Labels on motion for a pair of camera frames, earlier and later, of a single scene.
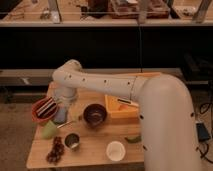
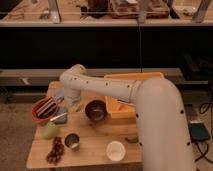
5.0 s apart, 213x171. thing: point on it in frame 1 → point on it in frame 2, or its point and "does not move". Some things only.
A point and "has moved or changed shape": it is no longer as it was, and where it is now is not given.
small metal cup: x=72 y=140 does not move
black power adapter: x=202 y=132 does not move
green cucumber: x=134 y=140 does not move
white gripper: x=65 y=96 → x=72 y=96
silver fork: x=69 y=122 has moved or changed shape
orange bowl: x=44 y=109 does not move
